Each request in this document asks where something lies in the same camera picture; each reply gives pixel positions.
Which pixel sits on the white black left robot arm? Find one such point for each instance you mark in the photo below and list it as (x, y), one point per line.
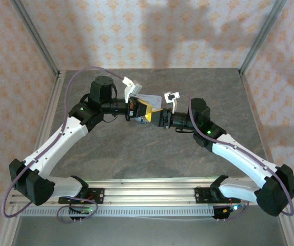
(59, 141)

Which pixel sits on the aluminium frame post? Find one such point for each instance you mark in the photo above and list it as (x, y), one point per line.
(262, 36)
(34, 36)

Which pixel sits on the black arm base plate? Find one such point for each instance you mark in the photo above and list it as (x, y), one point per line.
(98, 196)
(200, 196)

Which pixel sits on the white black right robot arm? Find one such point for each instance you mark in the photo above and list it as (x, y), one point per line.
(239, 156)

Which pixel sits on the black electronics bracket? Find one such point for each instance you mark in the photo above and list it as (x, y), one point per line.
(81, 212)
(222, 214)

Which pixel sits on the aluminium side rail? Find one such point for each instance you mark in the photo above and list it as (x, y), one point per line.
(51, 107)

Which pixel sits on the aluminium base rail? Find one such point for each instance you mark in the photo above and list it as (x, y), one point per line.
(149, 194)

